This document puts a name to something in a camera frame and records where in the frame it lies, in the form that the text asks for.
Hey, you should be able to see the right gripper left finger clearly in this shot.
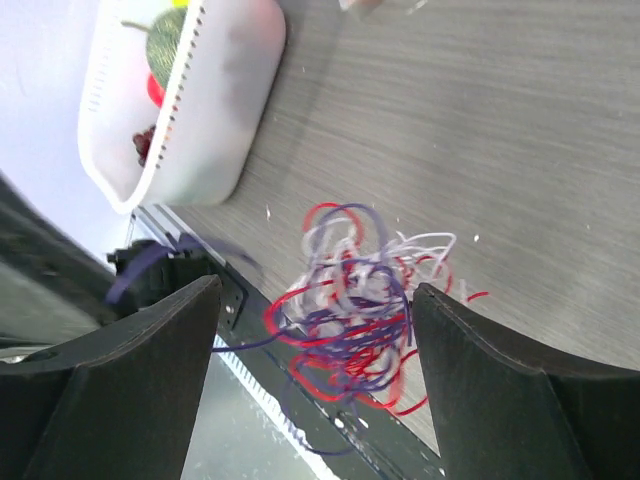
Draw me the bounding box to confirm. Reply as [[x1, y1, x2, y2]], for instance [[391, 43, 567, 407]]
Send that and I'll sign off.
[[1, 276, 222, 479]]

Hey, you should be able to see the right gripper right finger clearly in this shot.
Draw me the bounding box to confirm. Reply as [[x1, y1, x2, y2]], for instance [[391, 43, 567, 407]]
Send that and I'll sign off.
[[412, 284, 639, 479]]

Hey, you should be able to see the red wire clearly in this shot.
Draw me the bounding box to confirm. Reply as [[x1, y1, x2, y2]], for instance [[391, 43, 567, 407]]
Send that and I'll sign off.
[[263, 202, 490, 419]]

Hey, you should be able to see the purple wire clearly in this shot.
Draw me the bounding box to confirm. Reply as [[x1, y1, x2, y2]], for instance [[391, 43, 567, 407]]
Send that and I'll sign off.
[[212, 202, 414, 456]]

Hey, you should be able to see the small red grape bunch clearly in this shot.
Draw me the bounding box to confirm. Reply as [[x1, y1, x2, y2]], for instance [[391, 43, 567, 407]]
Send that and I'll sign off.
[[132, 125, 156, 167]]

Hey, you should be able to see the red apple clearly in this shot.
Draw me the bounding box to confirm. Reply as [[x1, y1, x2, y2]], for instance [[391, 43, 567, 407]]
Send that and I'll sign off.
[[146, 74, 165, 108]]

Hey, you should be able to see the white plastic basket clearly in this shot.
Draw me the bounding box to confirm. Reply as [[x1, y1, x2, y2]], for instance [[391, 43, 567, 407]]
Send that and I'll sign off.
[[77, 0, 286, 214]]

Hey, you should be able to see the green melon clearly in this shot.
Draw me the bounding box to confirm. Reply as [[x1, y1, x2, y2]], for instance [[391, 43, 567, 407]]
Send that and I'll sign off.
[[121, 7, 187, 90]]

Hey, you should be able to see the playing card box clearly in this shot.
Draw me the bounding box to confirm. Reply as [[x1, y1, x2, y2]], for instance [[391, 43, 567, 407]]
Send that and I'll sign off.
[[339, 0, 383, 13]]

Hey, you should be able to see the white slotted cable duct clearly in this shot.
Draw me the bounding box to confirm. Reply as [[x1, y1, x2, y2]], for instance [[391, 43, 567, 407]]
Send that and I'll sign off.
[[213, 336, 339, 480]]

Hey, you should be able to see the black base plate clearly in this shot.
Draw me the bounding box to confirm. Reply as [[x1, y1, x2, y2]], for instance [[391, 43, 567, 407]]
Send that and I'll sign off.
[[107, 239, 446, 480]]

